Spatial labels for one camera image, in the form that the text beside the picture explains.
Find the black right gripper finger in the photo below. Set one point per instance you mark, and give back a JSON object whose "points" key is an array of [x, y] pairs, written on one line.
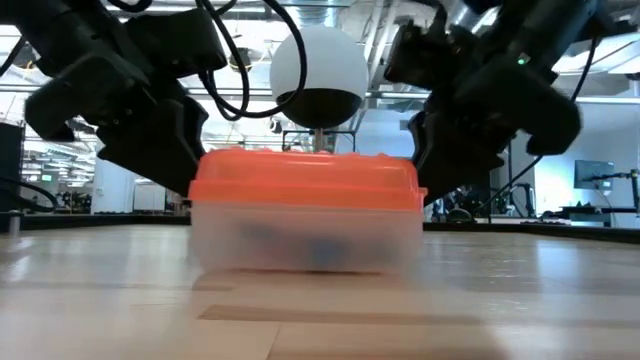
{"points": [[460, 160], [416, 135]]}

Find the orange plastic box lid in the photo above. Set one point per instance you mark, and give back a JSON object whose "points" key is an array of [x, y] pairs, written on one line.
{"points": [[305, 175]]}

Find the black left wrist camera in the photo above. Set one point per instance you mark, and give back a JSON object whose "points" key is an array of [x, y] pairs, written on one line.
{"points": [[180, 42]]}

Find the wall mounted monitor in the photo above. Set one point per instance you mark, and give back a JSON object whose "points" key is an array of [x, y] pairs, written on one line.
{"points": [[595, 174]]}

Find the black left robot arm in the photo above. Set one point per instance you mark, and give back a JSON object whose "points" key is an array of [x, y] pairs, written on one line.
{"points": [[50, 25]]}

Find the black upright panel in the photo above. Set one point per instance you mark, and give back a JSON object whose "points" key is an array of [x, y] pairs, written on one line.
{"points": [[11, 165]]}

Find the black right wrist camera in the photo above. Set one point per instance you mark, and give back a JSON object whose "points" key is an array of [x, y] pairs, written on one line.
{"points": [[430, 50]]}

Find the black background robot arm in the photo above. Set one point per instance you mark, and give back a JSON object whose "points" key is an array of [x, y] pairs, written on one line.
{"points": [[615, 176]]}

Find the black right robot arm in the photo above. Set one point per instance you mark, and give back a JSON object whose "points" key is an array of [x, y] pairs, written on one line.
{"points": [[550, 20]]}

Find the black frame stand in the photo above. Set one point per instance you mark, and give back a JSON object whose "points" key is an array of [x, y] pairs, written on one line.
{"points": [[340, 132]]}

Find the clear plastic supply box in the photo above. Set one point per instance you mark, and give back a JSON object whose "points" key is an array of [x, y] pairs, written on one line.
{"points": [[305, 225]]}

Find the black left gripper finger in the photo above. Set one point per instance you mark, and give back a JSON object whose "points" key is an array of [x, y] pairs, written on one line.
{"points": [[200, 125], [150, 150]]}

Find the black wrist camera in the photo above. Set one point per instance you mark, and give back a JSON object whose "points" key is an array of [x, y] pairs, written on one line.
{"points": [[180, 42], [430, 50]]}

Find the white globe table lamp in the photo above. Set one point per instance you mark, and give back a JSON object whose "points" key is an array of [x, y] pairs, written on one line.
{"points": [[320, 60]]}

